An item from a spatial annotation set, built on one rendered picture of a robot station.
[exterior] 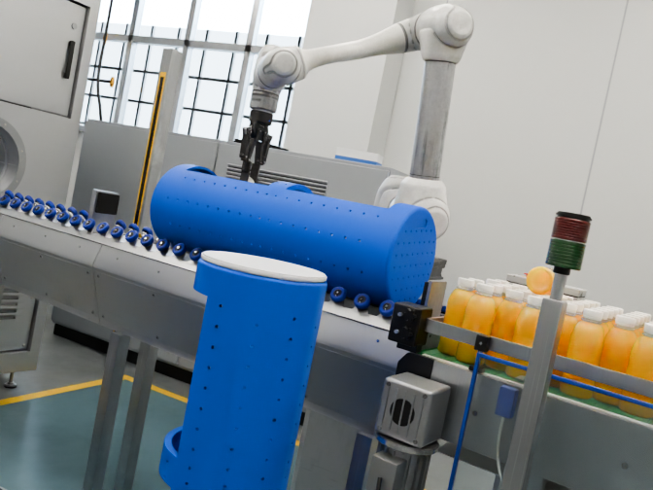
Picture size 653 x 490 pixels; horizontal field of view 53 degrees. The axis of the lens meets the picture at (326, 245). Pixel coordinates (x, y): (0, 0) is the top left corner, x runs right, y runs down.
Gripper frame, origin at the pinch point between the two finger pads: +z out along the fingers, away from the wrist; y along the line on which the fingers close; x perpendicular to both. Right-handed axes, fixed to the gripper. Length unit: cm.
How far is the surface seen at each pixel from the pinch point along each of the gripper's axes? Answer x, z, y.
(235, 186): 8.5, 5.3, 15.5
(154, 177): -73, 7, -27
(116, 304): -33, 52, 15
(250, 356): 61, 39, 62
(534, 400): 112, 34, 43
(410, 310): 78, 26, 30
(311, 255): 42, 20, 19
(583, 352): 115, 25, 23
